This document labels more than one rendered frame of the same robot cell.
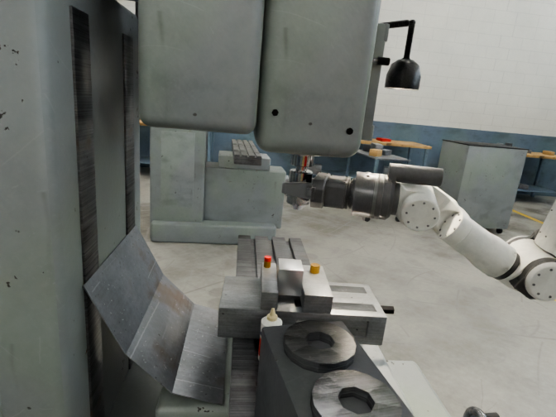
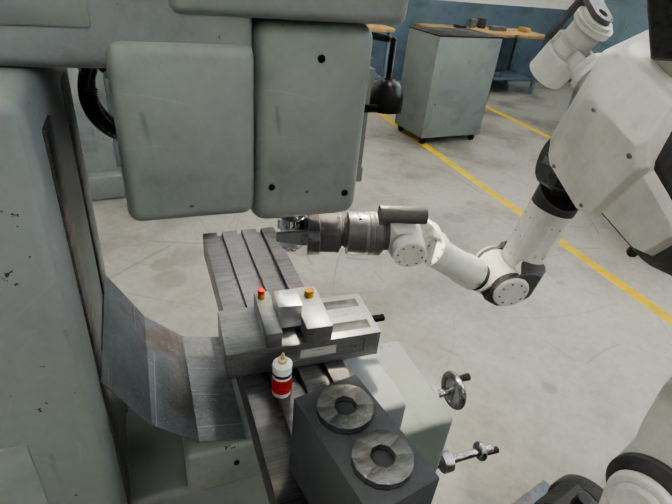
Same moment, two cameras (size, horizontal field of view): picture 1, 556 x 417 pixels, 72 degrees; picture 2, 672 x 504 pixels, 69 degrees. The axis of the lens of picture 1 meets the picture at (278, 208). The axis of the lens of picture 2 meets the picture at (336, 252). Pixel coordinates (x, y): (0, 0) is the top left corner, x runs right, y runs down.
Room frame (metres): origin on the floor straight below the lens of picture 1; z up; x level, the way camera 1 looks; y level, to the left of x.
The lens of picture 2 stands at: (-0.07, 0.13, 1.72)
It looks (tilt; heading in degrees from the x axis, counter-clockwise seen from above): 32 degrees down; 342
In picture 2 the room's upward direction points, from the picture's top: 6 degrees clockwise
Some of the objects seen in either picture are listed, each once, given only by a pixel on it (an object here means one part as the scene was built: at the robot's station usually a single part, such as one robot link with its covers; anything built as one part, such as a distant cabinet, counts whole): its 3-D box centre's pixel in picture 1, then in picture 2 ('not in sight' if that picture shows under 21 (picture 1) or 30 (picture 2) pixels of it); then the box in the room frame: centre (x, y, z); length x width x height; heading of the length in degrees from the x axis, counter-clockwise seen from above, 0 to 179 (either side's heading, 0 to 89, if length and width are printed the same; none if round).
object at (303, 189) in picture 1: (297, 189); (292, 238); (0.74, -0.03, 1.24); 0.06 x 0.02 x 0.03; 79
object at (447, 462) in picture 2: not in sight; (468, 454); (0.68, -0.58, 0.50); 0.22 x 0.06 x 0.06; 96
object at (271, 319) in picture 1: (270, 333); (282, 373); (0.64, -0.01, 0.97); 0.04 x 0.04 x 0.11
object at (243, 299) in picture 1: (299, 300); (298, 326); (0.78, -0.07, 0.97); 0.35 x 0.15 x 0.11; 94
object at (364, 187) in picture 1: (344, 193); (337, 233); (0.75, -0.13, 1.23); 0.13 x 0.12 x 0.10; 168
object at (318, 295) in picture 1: (313, 287); (310, 312); (0.78, -0.09, 1.01); 0.15 x 0.06 x 0.04; 4
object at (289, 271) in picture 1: (289, 276); (286, 308); (0.78, -0.04, 1.03); 0.06 x 0.05 x 0.06; 4
